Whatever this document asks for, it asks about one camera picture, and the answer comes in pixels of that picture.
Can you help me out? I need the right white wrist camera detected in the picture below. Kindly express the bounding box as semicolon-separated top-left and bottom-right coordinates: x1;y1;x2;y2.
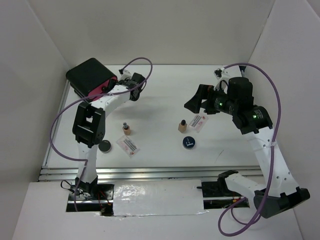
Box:
214;67;231;82

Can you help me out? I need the foundation bottle with silver pump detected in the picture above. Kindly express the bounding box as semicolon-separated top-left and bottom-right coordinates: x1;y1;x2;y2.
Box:
122;122;131;136

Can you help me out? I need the blue round cream jar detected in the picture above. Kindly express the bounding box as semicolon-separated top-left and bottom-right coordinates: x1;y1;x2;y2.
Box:
182;136;196;150

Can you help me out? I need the foundation bottle with black cap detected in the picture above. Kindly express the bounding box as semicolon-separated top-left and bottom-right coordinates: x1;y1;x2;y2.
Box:
178;119;188;133

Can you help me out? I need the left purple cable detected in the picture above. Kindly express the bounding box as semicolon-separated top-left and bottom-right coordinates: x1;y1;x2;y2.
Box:
50;57;154;212

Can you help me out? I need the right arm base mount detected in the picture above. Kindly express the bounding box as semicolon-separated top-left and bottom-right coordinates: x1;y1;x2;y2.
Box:
196;181;243;210

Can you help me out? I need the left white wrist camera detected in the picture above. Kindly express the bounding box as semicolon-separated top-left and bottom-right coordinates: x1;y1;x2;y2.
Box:
119;69;132;79

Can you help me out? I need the black round compact jar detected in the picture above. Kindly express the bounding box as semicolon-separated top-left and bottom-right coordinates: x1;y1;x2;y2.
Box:
98;140;112;154

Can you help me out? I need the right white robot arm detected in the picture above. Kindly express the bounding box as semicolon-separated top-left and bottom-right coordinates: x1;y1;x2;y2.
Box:
184;77;310;219

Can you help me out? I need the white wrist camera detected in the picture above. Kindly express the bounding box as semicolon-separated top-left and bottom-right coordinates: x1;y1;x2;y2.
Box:
214;67;231;82
119;69;132;79

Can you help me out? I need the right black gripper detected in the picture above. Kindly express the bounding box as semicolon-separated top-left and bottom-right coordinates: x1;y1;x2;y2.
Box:
183;83;237;115

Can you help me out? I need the clear eyelash case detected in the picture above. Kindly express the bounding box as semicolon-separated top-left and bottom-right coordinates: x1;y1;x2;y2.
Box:
116;135;140;158
188;114;208;133

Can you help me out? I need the aluminium front rail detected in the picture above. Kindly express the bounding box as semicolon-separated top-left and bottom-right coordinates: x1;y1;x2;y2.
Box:
38;165;263;182

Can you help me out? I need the black drawer organizer box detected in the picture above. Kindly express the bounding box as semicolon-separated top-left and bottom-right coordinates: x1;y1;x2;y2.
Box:
65;58;118;98

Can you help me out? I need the white taped cover plate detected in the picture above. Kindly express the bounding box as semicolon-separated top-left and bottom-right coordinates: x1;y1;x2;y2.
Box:
113;179;205;217

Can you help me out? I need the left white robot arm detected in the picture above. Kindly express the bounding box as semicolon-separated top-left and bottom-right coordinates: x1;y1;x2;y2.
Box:
72;73;146;200

